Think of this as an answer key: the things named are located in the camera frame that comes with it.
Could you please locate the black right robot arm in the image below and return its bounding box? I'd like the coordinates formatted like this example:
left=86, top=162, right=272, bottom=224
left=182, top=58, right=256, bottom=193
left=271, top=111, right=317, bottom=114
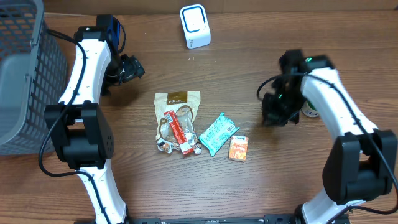
left=257, top=50, right=397, bottom=223

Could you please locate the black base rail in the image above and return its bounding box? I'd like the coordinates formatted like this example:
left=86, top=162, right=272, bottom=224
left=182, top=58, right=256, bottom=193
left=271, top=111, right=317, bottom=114
left=131, top=214, right=302, bottom=224

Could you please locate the orange small carton box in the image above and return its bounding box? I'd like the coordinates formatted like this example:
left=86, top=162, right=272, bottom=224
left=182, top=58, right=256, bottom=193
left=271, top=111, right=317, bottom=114
left=228, top=135, right=249, bottom=162

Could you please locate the green lid white jar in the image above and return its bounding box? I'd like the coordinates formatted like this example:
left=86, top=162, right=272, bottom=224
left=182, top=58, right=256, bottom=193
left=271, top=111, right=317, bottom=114
left=301, top=100, right=319, bottom=118

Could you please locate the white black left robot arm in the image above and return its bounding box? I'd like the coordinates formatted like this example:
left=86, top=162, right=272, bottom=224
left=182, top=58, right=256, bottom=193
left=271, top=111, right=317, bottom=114
left=38, top=22, right=144, bottom=223

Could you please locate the red snack bar packet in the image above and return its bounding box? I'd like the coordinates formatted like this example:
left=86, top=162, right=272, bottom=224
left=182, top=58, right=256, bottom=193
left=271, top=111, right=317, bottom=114
left=164, top=110, right=196, bottom=155

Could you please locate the beige brown snack pouch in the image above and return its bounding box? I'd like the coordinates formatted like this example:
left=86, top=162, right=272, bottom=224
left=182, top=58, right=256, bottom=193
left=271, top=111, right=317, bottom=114
left=154, top=91, right=202, bottom=155

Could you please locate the grey plastic mesh basket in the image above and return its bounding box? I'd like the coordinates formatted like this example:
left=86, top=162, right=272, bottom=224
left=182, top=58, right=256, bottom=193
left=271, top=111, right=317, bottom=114
left=1, top=0, right=68, bottom=156

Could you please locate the white barcode scanner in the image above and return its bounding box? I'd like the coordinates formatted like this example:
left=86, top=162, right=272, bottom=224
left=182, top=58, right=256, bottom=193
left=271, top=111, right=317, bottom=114
left=179, top=4, right=211, bottom=49

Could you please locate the teal orange snack packet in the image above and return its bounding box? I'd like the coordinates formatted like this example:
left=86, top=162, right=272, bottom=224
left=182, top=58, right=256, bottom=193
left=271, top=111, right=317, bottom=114
left=198, top=113, right=240, bottom=157

